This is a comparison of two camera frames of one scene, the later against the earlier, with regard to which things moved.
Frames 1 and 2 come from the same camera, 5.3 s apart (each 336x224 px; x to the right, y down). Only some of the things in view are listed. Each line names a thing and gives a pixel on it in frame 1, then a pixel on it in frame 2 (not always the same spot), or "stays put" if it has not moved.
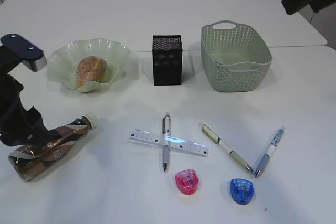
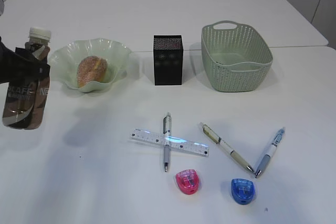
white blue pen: [271, 150] stays put
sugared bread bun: [90, 68] stays put
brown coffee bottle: [28, 162] to [25, 103]
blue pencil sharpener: [242, 190] stays put
